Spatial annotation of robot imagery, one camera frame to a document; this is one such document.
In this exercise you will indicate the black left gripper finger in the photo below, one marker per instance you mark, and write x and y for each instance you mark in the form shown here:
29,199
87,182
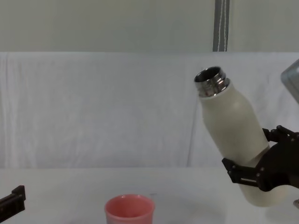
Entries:
18,198

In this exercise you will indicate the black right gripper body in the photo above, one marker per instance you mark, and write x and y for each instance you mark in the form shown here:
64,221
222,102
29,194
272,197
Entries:
280,163

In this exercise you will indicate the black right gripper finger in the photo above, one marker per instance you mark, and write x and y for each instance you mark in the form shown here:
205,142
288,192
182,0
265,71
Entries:
282,135
243,175

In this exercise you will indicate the cream vacuum bottle steel neck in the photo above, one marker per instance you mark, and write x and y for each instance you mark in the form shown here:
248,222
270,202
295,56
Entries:
224,116

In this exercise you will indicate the white table cloth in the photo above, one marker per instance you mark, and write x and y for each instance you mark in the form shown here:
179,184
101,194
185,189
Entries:
70,191

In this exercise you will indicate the pink plastic cup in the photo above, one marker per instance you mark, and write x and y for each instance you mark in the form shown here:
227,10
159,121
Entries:
128,214

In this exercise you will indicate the wrinkled white hanging cloth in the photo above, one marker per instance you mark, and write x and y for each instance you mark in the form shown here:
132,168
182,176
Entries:
93,112

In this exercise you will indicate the grey striped post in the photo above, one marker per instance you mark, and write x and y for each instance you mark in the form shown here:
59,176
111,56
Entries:
220,23

